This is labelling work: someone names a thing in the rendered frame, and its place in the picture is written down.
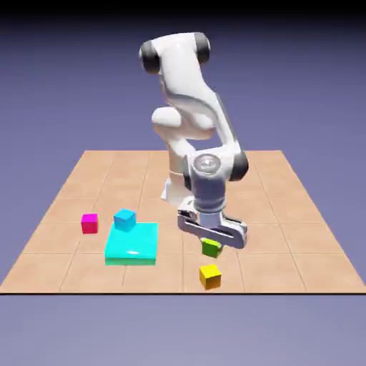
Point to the small yellow cube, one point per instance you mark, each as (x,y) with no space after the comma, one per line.
(210,276)

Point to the small magenta cube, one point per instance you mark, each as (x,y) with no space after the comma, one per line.
(89,223)

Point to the large cyan box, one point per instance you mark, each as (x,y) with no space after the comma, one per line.
(131,243)

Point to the small blue cube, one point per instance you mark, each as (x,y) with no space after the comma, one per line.
(124,219)

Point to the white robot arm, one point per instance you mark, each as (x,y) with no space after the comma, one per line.
(186,77)

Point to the small green cube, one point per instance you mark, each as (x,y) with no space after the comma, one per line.
(211,247)

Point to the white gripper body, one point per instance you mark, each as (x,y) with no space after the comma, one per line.
(228,233)

